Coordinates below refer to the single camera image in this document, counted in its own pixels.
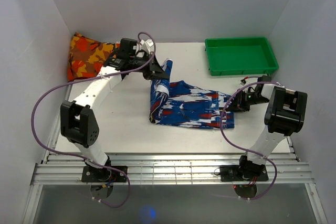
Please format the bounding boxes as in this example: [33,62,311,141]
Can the green plastic tray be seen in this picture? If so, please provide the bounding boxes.
[205,37,279,76]

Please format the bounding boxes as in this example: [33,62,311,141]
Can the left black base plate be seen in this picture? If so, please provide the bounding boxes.
[81,166,128,183]

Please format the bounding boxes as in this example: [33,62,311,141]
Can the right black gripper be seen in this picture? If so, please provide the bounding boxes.
[226,89,269,113]

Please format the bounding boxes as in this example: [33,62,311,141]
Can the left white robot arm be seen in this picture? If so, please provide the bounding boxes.
[60,38,168,182]

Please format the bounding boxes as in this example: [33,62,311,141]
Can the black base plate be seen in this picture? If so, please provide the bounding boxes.
[81,166,128,183]
[219,165,269,182]

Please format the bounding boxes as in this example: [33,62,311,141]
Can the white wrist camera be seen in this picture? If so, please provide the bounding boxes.
[240,77,249,86]
[139,39,155,55]

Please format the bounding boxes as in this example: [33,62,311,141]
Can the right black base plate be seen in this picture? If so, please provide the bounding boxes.
[219,165,269,182]

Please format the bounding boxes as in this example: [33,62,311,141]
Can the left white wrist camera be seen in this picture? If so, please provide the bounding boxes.
[139,39,155,55]

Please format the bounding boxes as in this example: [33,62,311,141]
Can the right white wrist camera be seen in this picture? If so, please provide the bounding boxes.
[240,77,249,86]

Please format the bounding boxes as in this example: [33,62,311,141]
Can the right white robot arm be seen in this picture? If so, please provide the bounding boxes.
[219,76,308,182]

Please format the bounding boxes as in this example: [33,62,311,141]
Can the blue white patterned trousers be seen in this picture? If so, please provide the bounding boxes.
[149,58,236,130]

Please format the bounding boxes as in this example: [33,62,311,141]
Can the aluminium rail frame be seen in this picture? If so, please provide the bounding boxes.
[22,137,328,223]

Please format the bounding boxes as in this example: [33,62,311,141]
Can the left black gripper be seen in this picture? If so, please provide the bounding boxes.
[129,52,169,81]

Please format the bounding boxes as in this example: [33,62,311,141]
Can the orange camouflage folded trousers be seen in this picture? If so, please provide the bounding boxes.
[67,33,120,82]

